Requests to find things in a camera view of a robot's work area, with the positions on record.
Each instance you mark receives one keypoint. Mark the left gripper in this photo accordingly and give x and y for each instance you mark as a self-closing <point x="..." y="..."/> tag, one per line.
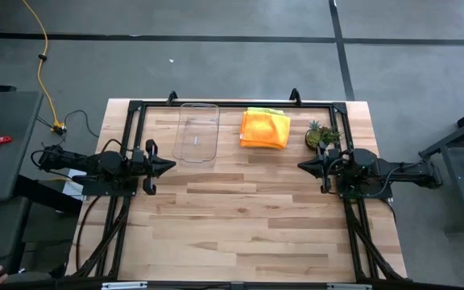
<point x="147" y="165"/>

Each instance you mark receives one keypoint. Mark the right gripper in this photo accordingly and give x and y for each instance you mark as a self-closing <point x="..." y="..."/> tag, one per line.
<point x="332" y="167"/>

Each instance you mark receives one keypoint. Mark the orange microfiber towel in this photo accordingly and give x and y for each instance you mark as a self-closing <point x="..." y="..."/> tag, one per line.
<point x="264" y="131"/>

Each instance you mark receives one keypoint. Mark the lime green microfiber towel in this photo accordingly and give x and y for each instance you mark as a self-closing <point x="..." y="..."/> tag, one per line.
<point x="264" y="109"/>

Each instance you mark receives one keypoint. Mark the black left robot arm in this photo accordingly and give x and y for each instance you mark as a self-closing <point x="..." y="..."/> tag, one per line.
<point x="95" y="163"/>

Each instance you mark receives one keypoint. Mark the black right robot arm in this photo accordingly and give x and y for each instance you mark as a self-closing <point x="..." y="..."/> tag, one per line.
<point x="397" y="169"/>

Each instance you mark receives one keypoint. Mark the succulent in black pot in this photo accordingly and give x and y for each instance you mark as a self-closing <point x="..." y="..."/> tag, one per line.
<point x="316" y="137"/>

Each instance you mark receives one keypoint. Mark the clear plastic bin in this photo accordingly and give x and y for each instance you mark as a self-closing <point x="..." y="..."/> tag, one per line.
<point x="195" y="133"/>

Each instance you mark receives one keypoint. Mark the white paper sheet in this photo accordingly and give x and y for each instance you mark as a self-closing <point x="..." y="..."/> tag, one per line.
<point x="71" y="189"/>

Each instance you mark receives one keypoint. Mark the grey side table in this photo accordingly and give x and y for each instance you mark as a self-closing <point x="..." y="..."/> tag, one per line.
<point x="10" y="181"/>

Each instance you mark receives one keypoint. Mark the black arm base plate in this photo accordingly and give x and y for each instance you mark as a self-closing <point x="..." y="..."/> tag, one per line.
<point x="103" y="188"/>
<point x="377" y="192"/>

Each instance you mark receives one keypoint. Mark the black frame clamp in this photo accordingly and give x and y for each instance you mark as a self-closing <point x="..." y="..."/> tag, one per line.
<point x="172" y="98"/>
<point x="295" y="97"/>

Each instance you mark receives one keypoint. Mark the black aluminium table frame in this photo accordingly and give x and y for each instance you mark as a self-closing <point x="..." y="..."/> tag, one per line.
<point x="236" y="105"/>

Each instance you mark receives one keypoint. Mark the silver frame bracket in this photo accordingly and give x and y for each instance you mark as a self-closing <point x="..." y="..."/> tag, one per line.
<point x="349" y="287"/>
<point x="123" y="286"/>

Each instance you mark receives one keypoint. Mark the grey metal desk frame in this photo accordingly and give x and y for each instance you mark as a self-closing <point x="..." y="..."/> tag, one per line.
<point x="461" y="181"/>

